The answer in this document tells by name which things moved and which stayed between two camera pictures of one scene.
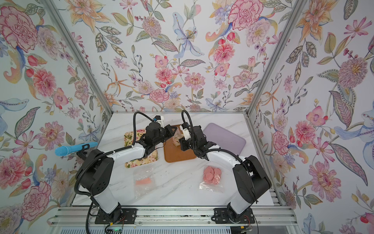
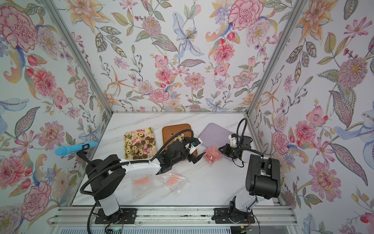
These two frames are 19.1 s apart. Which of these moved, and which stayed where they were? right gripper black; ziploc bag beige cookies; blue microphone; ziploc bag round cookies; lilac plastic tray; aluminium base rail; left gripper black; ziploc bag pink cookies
Moved: right gripper black; ziploc bag beige cookies; ziploc bag pink cookies; left gripper black
Stayed: lilac plastic tray; ziploc bag round cookies; aluminium base rail; blue microphone
